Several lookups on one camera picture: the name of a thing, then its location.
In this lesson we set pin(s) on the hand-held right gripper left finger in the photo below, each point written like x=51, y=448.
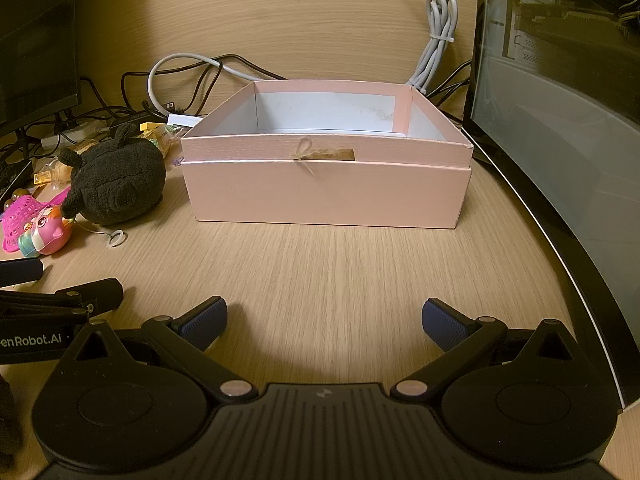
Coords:
x=202, y=321

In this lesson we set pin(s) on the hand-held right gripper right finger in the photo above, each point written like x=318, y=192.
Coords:
x=442, y=322

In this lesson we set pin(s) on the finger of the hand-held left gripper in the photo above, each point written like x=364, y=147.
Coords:
x=20, y=271
x=100, y=294

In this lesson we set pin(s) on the pink plastic toy basket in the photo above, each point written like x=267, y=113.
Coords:
x=17, y=215

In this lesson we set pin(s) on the bread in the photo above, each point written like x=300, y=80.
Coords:
x=160, y=137
x=52, y=172

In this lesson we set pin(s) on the black plush toy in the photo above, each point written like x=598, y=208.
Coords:
x=115, y=180

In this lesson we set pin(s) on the pink cardboard box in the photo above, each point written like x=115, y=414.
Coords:
x=325, y=195

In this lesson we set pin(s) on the person's left hand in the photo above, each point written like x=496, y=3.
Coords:
x=9, y=420

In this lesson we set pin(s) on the colourful owl squishy toy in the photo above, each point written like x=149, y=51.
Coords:
x=47, y=232

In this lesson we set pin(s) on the black flat device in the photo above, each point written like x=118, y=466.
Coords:
x=12, y=175

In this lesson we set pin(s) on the white power strip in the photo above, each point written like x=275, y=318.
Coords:
x=70, y=132

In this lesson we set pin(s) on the white flat box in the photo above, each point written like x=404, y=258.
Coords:
x=185, y=120

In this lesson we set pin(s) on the glass-sided computer case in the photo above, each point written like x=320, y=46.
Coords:
x=575, y=135

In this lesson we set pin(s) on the black computer monitor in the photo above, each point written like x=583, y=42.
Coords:
x=35, y=35

